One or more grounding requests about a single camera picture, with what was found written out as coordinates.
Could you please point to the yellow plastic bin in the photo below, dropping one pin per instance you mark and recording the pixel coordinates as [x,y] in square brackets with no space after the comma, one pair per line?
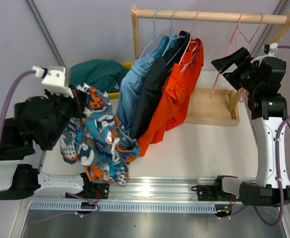
[115,95]

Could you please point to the pink hanger patterned shorts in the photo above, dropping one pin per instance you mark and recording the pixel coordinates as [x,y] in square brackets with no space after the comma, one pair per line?
[231,42]

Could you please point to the dark green shorts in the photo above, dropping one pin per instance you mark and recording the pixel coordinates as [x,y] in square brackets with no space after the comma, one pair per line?
[104,75]

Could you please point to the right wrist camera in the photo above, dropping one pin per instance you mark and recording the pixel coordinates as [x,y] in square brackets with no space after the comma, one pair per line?
[268,50]

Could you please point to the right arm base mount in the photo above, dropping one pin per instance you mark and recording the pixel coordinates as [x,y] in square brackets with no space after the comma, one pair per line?
[209,193]

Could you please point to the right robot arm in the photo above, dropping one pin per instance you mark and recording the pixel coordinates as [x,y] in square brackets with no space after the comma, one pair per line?
[261,78]

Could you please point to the aluminium rail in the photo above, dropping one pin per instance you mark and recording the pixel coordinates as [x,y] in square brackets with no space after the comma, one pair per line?
[146,189]

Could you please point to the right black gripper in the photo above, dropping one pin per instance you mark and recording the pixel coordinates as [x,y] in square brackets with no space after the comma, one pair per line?
[242,57]

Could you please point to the slotted cable duct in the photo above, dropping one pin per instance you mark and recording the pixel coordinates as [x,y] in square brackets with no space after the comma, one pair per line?
[125,207]

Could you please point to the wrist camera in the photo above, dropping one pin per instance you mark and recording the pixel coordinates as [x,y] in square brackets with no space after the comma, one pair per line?
[55,79]
[268,50]

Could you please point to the dark navy shorts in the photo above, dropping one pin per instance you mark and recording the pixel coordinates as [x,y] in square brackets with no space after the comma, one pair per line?
[151,92]

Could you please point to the blue hanger navy shorts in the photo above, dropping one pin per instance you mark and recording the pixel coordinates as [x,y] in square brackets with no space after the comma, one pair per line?
[172,37]

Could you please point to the blue hanger light shorts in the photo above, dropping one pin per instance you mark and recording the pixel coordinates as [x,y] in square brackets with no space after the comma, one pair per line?
[155,36]

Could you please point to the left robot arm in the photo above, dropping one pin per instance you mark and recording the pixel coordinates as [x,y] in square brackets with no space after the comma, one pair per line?
[39,120]

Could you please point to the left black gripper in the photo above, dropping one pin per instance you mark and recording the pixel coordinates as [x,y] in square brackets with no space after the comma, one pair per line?
[76,101]

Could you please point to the wooden clothes rack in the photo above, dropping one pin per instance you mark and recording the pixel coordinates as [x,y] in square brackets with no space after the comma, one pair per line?
[218,107]

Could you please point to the patterned colourful shorts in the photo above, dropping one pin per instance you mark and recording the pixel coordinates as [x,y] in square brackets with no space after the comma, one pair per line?
[98,140]

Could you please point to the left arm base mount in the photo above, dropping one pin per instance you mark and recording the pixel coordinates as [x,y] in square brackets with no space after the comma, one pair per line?
[95,191]

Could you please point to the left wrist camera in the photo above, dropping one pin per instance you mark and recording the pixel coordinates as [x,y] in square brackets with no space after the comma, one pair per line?
[55,79]

